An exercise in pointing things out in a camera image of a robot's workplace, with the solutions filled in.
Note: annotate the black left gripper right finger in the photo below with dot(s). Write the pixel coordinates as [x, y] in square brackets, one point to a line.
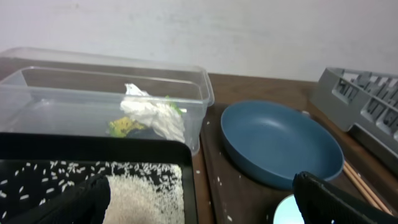
[320, 202]

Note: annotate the grey dishwasher rack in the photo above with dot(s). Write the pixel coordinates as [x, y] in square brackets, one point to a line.
[365, 100]

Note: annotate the black plastic tray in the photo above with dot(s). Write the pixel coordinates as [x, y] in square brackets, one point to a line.
[24, 157]

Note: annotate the brown serving tray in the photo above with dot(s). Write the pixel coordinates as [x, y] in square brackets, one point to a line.
[246, 201]

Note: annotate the pile of rice grains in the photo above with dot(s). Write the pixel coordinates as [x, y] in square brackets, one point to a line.
[144, 193]

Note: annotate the dark blue plate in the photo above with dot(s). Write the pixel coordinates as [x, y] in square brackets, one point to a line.
[271, 143]

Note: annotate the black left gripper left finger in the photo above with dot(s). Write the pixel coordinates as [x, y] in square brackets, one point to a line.
[84, 203]

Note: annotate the yellow snack wrapper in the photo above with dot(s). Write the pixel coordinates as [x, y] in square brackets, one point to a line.
[126, 127]

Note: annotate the wooden chopstick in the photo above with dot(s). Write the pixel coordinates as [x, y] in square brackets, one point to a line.
[361, 188]
[371, 192]

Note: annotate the light blue bowl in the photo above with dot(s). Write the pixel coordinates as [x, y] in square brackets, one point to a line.
[287, 212]

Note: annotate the clear plastic bin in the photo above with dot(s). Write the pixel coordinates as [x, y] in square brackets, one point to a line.
[59, 92]

